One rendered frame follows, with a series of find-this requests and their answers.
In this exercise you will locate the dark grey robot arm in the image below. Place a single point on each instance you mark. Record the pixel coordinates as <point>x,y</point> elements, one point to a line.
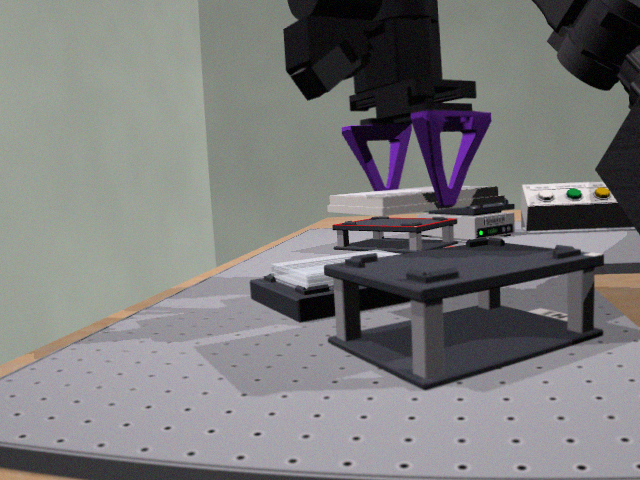
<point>329,42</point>

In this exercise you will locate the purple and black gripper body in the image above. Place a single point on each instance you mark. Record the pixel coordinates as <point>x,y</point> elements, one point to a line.
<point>398,100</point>

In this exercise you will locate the operator button panel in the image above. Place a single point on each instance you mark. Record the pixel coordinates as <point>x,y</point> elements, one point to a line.
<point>559,208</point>

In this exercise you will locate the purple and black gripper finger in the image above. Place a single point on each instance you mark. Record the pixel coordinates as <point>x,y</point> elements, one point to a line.
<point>397,134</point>
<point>428,125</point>

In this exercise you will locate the white rectangular plate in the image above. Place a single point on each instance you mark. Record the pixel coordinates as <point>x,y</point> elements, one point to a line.
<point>402,201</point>

